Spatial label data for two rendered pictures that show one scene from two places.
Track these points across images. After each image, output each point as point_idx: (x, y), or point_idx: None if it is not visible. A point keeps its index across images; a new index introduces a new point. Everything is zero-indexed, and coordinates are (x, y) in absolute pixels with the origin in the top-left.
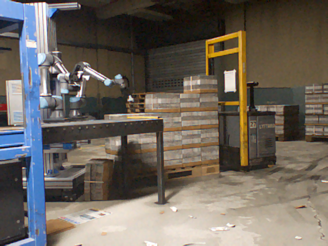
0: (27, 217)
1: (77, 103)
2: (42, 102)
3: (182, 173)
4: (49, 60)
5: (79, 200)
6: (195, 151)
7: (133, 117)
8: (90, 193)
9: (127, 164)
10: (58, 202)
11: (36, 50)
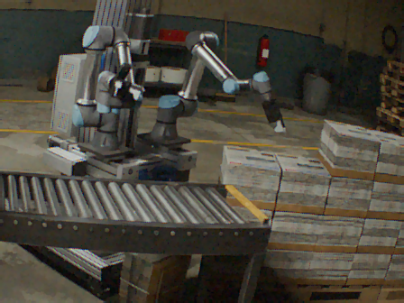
0: (19, 299)
1: (169, 112)
2: (75, 116)
3: (341, 294)
4: (104, 39)
5: (114, 299)
6: (380, 261)
7: (234, 194)
8: (127, 299)
9: (207, 276)
10: (81, 290)
11: None
